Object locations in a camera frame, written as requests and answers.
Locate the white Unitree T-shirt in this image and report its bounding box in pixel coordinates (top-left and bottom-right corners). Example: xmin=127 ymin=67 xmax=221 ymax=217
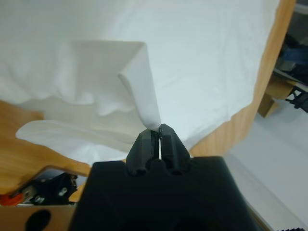
xmin=0 ymin=0 xmax=282 ymax=165

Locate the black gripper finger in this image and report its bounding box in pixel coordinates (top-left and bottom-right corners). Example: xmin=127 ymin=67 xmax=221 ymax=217
xmin=126 ymin=129 xmax=160 ymax=177
xmin=159 ymin=123 xmax=190 ymax=175

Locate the dark equipment rack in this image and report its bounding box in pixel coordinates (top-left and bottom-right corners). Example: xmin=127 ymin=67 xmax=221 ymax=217
xmin=273 ymin=29 xmax=308 ymax=112

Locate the white block with dark post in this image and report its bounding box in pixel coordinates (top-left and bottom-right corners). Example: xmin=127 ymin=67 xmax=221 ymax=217
xmin=0 ymin=166 xmax=80 ymax=206

